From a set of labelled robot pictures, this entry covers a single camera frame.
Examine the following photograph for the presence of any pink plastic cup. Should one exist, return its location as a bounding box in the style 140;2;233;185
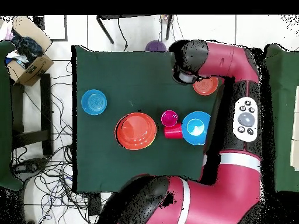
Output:
161;110;179;128

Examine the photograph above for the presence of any black cable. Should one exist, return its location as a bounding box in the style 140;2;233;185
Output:
117;17;130;51

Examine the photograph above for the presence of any black bench frame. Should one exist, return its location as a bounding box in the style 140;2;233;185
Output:
10;73;54;156

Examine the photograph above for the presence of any black box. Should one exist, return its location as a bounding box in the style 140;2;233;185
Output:
33;15;46;30

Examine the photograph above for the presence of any black metal table frame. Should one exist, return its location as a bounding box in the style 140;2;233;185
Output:
96;15;175;45

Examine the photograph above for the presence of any large blue plastic bowl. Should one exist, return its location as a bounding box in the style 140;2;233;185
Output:
181;111;211;146

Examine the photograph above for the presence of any tangle of black cables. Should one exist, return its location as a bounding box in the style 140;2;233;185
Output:
11;60;113;224

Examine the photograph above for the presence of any small blue flat-bottomed bowl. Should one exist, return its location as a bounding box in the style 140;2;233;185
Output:
81;89;108;116

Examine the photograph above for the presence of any green cloth covered table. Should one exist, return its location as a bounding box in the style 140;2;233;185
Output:
263;43;299;193
0;40;24;191

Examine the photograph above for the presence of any small orange flat-bottomed bowl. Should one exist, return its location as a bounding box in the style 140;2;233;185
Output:
192;76;220;96

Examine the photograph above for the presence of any red plastic cup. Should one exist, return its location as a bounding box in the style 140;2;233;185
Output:
164;122;183;139

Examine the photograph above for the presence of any large orange plastic bowl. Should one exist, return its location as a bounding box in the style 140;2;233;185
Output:
114;112;158;151

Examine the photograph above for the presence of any black stand base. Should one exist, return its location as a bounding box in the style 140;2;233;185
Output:
11;157;48;181

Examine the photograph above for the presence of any dark clothes bundle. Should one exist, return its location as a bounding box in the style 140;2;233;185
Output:
8;30;45;68

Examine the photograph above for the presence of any beige board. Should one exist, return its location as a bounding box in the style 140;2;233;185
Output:
290;85;299;172

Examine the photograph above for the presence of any purple plastic bowl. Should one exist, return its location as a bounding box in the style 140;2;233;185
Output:
145;40;168;53

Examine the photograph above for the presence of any dark green tablecloth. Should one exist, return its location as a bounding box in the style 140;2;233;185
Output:
71;44;234;194

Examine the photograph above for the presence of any cardboard box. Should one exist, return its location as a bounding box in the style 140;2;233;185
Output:
5;16;55;88

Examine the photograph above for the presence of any black power strip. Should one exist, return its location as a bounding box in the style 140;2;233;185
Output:
87;192;102;216

